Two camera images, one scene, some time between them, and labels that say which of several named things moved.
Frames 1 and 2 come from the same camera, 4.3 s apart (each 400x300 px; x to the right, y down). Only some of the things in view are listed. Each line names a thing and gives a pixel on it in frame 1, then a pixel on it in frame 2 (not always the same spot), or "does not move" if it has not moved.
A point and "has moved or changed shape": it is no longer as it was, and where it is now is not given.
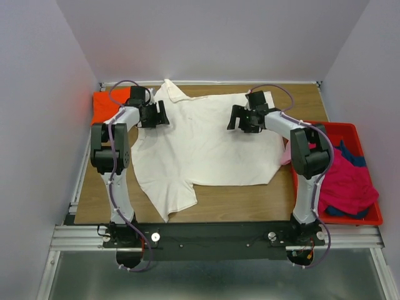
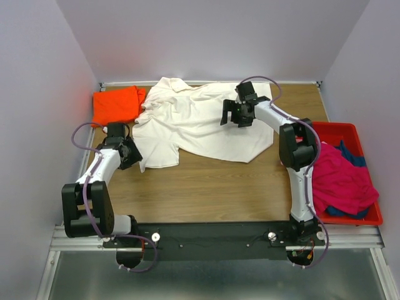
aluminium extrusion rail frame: (72, 236) does not move
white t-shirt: (196, 147) has moved or changed shape
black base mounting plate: (207, 242) does not move
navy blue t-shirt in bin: (356, 160) does not move
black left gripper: (160, 117) -> (136, 155)
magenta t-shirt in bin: (348, 187) does not move
